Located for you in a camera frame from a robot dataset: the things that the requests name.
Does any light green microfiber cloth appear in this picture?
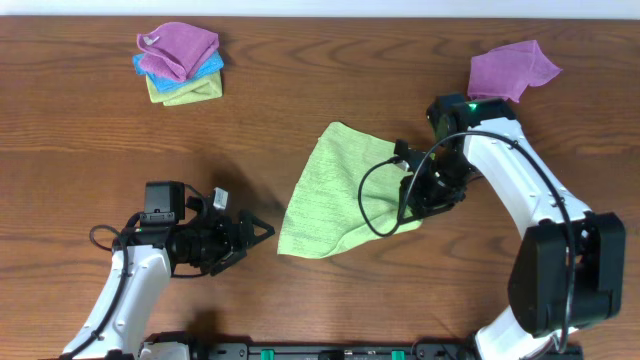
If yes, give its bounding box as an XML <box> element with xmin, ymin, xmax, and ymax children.
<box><xmin>277</xmin><ymin>122</ymin><xmax>406</xmax><ymax>259</ymax></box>

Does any folded green cloth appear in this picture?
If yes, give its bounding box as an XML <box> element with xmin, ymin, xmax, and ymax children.
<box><xmin>146</xmin><ymin>71</ymin><xmax>223</xmax><ymax>106</ymax></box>

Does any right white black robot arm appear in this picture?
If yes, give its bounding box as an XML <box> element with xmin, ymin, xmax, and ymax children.
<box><xmin>392</xmin><ymin>94</ymin><xmax>626</xmax><ymax>359</ymax></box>

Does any folded blue cloth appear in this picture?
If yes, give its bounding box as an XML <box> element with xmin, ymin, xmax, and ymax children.
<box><xmin>132</xmin><ymin>51</ymin><xmax>224</xmax><ymax>93</ymax></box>

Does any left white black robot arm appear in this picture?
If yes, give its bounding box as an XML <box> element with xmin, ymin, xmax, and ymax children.
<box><xmin>61</xmin><ymin>181</ymin><xmax>275</xmax><ymax>359</ymax></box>

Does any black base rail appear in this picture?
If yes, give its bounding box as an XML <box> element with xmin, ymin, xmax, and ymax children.
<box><xmin>134</xmin><ymin>330</ymin><xmax>586</xmax><ymax>360</ymax></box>

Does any folded purple cloth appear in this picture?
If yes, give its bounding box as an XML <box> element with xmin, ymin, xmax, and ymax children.
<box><xmin>136</xmin><ymin>22</ymin><xmax>219</xmax><ymax>82</ymax></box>

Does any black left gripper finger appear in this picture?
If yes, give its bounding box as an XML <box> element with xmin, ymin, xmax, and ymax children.
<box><xmin>209</xmin><ymin>250</ymin><xmax>247</xmax><ymax>276</ymax></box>
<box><xmin>238</xmin><ymin>210</ymin><xmax>275</xmax><ymax>250</ymax></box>

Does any crumpled purple cloth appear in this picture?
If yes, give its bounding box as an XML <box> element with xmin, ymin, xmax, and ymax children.
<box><xmin>467</xmin><ymin>40</ymin><xmax>562</xmax><ymax>103</ymax></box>

